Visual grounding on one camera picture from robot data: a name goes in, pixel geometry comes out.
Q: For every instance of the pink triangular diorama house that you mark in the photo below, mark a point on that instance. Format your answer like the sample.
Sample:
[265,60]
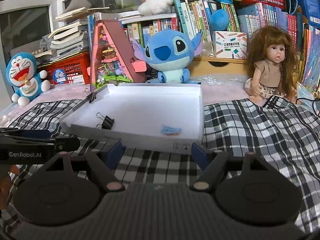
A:
[112,57]

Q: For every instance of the black white plaid cloth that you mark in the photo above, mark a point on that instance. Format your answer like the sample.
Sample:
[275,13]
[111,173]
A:
[270,189]

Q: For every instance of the brown haired baby doll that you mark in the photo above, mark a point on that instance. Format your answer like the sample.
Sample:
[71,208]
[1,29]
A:
[271,60]

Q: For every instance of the stack of books left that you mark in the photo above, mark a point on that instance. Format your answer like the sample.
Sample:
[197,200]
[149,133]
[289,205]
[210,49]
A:
[71,37]

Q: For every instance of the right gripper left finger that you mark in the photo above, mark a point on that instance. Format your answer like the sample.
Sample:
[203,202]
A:
[100,164]

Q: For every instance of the white pencil pattern box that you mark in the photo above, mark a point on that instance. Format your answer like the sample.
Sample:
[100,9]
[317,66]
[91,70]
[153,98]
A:
[230,45]

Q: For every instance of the blue box upper right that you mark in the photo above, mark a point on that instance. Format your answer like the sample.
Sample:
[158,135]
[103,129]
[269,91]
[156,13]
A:
[308,8]

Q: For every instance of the black binder clip on rim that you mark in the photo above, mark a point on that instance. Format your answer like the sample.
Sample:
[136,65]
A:
[90,95]

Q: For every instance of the Doraemon plush toy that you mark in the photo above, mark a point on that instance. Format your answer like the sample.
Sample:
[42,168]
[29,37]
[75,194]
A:
[22,74]

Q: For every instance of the blue Stitch plush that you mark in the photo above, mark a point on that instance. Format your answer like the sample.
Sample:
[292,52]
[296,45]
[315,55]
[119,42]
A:
[170,52]

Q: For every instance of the white cardboard box tray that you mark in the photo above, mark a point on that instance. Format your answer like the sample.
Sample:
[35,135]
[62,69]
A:
[139,110]

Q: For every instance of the wooden drawer box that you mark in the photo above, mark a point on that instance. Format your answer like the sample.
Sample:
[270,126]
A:
[201,66]

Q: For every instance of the black binder clip in box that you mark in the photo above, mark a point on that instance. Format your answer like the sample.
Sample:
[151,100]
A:
[107,122]

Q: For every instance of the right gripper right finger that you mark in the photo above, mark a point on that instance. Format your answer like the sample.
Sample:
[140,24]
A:
[212,165]

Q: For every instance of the red plastic crate left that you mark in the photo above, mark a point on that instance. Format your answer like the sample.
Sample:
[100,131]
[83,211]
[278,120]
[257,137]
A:
[70,70]

